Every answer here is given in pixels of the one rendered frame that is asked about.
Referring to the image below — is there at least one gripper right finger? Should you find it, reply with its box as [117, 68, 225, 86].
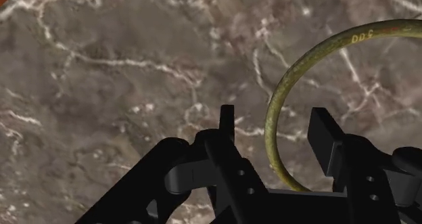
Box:
[307, 107, 422, 224]

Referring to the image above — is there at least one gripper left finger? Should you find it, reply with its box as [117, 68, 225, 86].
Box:
[74, 104, 270, 224]

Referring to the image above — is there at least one olive green ring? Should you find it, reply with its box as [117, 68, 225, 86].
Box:
[264, 19, 422, 192]

